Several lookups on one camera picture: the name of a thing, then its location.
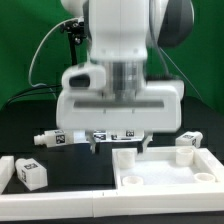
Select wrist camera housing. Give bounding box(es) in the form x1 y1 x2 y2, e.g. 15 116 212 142
62 63 106 90

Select grey cable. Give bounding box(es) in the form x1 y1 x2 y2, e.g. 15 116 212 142
27 18 81 88

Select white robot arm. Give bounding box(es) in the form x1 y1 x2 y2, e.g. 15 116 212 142
56 0 194 151

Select black cables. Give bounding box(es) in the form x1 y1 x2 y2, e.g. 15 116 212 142
6 82 64 106

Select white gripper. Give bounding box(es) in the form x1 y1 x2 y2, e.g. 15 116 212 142
56 82 184 154

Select white square tabletop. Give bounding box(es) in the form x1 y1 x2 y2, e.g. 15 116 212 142
112 146 224 190

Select white fence left bar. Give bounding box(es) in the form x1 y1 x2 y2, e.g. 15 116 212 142
0 156 15 195

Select paper sheet with tags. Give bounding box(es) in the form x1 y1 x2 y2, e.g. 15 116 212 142
66 131 116 144

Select white fence front bar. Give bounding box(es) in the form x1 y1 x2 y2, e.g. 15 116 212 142
0 184 224 221

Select white fence bar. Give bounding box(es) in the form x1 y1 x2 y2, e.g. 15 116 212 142
0 184 224 221
0 156 15 195

